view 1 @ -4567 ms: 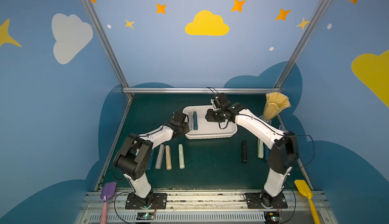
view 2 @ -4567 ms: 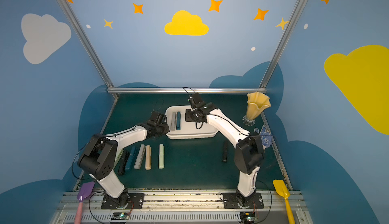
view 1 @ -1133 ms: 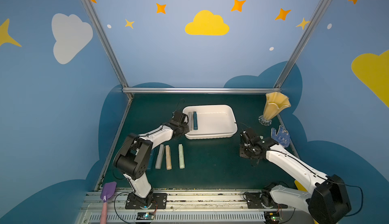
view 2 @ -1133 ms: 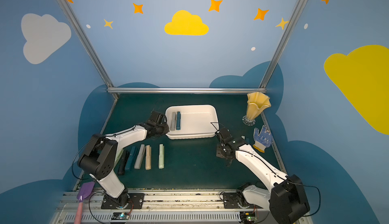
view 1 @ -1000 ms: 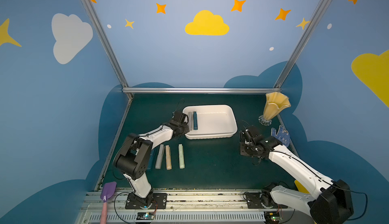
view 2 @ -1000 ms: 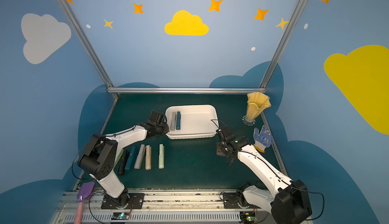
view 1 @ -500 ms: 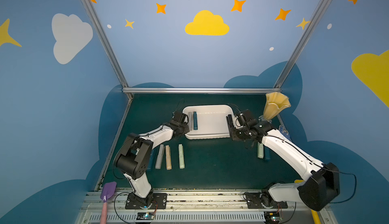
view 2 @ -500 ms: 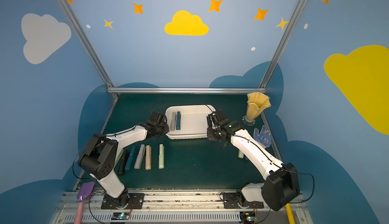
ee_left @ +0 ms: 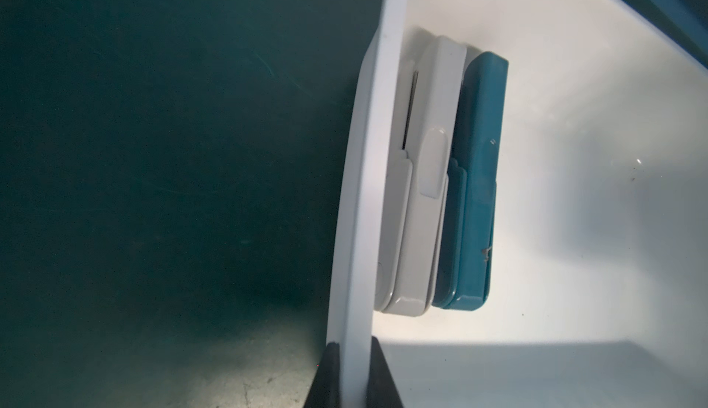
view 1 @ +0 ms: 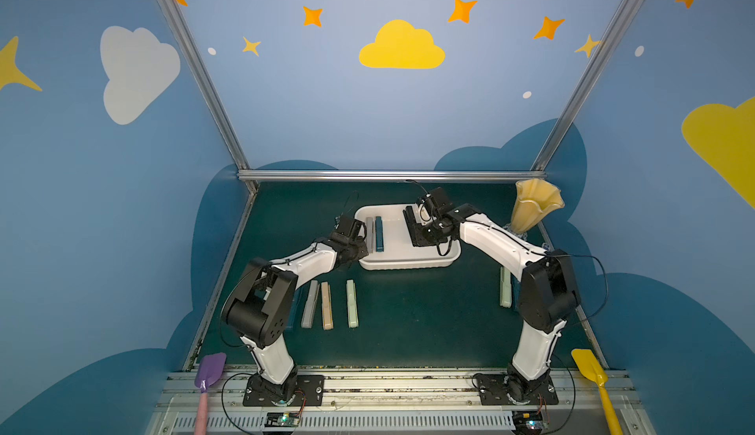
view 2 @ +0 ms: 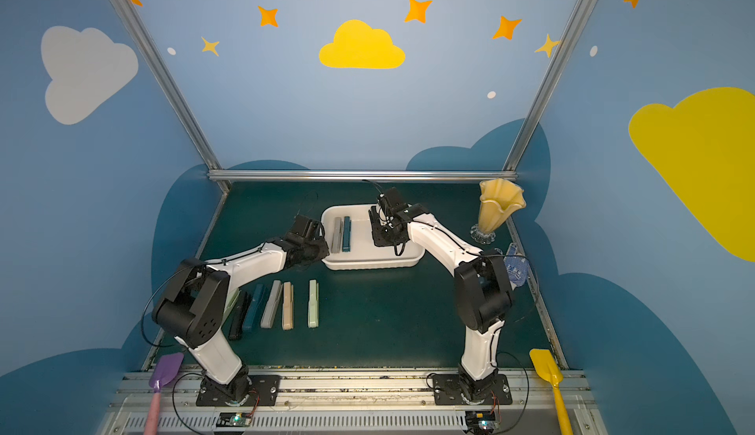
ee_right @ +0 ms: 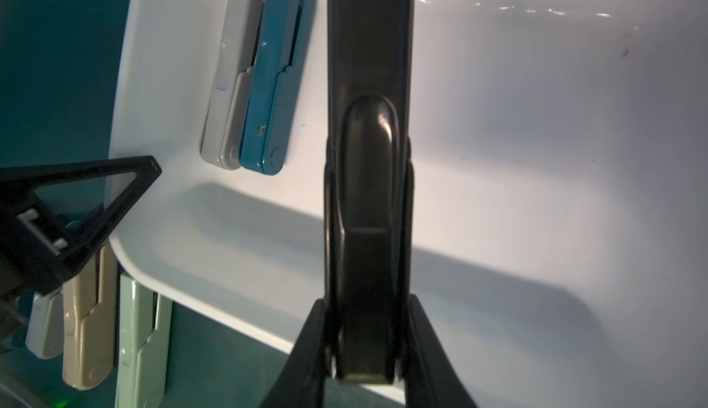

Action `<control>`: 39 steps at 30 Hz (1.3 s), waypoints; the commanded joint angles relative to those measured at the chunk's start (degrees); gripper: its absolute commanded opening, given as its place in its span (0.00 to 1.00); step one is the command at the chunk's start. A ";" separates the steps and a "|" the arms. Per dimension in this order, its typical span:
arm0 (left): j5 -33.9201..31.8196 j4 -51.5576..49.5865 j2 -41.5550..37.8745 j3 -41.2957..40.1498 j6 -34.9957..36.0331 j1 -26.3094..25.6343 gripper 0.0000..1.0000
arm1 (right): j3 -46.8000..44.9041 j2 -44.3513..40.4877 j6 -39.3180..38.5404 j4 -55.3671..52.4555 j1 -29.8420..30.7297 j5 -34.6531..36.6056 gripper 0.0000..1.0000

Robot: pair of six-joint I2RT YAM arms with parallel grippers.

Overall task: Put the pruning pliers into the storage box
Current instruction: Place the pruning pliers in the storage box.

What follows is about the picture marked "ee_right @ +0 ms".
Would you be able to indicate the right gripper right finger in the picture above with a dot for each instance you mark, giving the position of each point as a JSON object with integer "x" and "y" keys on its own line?
{"x": 430, "y": 380}

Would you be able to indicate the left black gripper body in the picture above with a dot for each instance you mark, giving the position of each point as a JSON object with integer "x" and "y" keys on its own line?
{"x": 33, "y": 245}

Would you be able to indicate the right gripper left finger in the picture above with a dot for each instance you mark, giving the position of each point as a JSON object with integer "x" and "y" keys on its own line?
{"x": 301, "y": 383}

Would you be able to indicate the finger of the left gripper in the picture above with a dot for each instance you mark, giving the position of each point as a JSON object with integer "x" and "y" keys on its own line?
{"x": 19, "y": 185}

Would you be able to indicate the black pliers group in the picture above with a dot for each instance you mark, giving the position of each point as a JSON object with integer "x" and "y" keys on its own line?
{"x": 367, "y": 196}

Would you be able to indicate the white plastic storage box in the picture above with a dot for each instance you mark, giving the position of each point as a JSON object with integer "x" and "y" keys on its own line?
{"x": 560, "y": 215}

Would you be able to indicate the teal pliers group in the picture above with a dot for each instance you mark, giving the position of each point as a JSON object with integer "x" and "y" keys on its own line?
{"x": 282, "y": 47}

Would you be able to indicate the beige pliers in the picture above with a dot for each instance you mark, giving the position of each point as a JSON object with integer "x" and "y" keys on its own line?
{"x": 90, "y": 302}

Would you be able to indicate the light green pliers left group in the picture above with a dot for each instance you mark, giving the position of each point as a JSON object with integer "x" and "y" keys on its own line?
{"x": 144, "y": 340}

